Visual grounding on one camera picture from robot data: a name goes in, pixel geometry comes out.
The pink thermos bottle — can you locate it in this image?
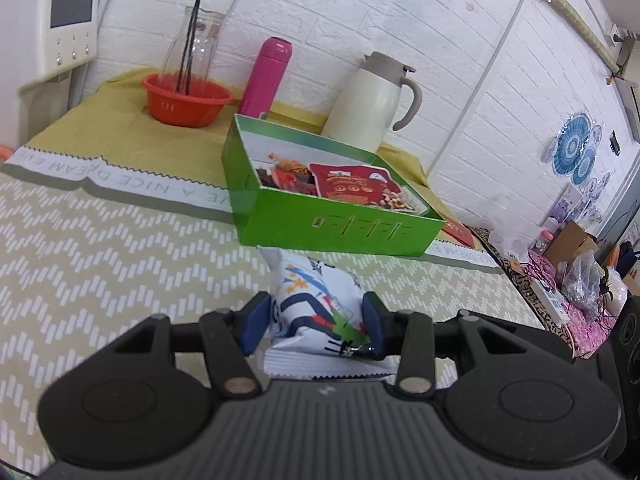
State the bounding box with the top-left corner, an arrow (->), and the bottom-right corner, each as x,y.
237,37 -> 293,120

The black speaker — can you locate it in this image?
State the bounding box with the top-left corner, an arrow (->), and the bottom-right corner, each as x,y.
607,294 -> 640,463

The white wall pipe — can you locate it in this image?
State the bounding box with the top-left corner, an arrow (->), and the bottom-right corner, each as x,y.
427,0 -> 534,172

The large blue round wall decoration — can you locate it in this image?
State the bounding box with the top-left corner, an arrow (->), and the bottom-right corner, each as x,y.
554,112 -> 594,172

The white water dispenser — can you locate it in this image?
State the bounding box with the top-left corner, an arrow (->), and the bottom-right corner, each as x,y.
0,0 -> 121,127

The green cardboard box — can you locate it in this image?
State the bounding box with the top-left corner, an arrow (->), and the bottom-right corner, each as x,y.
221,113 -> 447,259

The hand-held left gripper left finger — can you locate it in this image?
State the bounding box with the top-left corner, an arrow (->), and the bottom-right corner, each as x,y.
107,291 -> 273,395

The red plastic basket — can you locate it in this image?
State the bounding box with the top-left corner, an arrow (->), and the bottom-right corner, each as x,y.
141,73 -> 236,128

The white power strip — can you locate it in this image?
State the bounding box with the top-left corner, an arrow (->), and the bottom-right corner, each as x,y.
530,277 -> 572,324

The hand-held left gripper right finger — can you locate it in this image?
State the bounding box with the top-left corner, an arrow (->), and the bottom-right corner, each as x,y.
362,291 -> 532,395

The red nut snack packet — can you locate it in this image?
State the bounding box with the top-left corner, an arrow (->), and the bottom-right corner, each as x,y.
308,162 -> 422,214

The cream thermal jug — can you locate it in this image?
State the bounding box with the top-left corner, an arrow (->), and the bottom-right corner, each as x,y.
320,51 -> 423,153

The twist-wrapped brown candy snack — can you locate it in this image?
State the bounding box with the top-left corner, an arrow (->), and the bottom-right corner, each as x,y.
268,152 -> 316,178

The small blue round wall decoration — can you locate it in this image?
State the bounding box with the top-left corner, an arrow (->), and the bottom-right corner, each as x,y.
570,146 -> 599,187

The clear glass carafe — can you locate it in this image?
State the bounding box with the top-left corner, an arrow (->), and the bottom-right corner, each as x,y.
160,5 -> 227,97

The white striped snack packet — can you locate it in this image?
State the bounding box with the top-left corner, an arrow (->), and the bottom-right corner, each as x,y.
257,246 -> 401,382

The dark red meat snack packet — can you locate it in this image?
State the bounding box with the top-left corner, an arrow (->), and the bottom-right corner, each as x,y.
256,167 -> 318,196

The yellow cloth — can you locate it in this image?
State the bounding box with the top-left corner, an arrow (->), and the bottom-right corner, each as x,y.
22,67 -> 453,217

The red envelope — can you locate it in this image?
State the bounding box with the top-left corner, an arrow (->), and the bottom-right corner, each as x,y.
440,217 -> 476,249

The bamboo rod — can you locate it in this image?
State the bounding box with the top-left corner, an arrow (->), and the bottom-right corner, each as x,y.
520,0 -> 619,69

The black chopstick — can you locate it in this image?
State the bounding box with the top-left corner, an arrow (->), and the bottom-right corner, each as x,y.
176,0 -> 202,95
182,0 -> 204,96

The clear plastic bag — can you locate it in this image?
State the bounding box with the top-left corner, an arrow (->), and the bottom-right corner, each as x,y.
560,250 -> 609,312

